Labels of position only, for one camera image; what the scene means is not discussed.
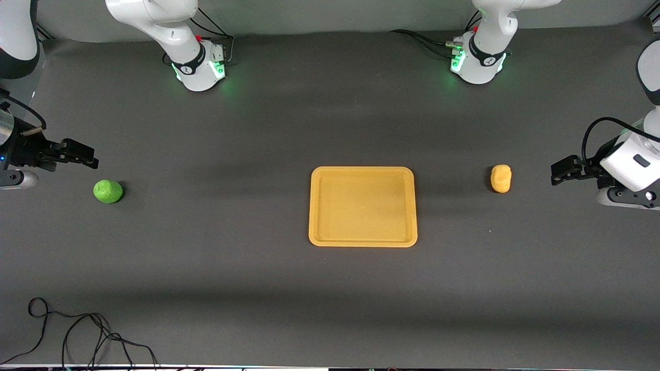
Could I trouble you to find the black left arm base cables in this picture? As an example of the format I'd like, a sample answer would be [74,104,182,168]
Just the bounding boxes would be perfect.
[389,10,483,58]

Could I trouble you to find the green apple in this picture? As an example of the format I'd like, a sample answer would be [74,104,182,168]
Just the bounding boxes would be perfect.
[93,179,124,204]

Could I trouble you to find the thin black loose cable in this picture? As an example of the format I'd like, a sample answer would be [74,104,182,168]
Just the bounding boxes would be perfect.
[0,297,158,369]

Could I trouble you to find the orange plastic tray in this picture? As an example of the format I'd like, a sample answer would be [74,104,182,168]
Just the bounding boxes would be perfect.
[308,166,418,248]

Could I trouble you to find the black right arm base cables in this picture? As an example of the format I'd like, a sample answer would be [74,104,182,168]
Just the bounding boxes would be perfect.
[162,6,236,65]

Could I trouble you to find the black arm base cables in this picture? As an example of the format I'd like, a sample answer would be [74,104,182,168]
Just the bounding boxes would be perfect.
[389,10,483,58]
[162,6,236,65]

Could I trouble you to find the yellow potato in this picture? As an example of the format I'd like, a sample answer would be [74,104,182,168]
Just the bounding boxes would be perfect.
[490,164,513,193]

